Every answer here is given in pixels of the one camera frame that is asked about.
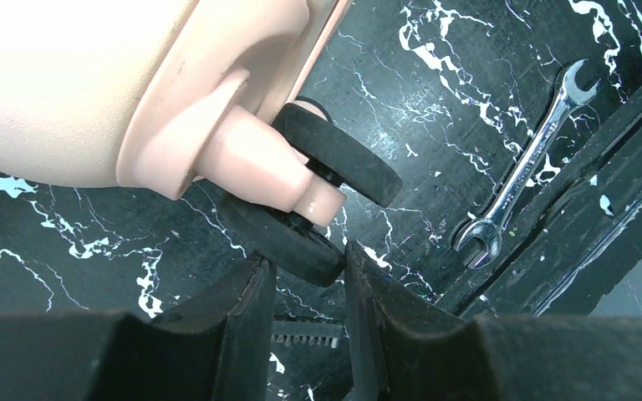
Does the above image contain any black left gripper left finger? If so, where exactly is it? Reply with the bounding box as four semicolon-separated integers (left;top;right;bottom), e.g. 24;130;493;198
0;254;276;400

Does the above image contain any silver open-end wrench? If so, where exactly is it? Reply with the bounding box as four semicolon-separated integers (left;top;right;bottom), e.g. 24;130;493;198
452;58;600;270

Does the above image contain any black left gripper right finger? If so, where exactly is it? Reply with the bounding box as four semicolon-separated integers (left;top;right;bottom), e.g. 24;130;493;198
344;241;642;400

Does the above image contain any black spring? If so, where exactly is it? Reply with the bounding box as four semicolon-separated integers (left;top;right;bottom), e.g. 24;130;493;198
271;319;344;349

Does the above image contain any pink hard-shell suitcase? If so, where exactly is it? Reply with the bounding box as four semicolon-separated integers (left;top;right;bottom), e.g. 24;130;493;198
0;1;402;287

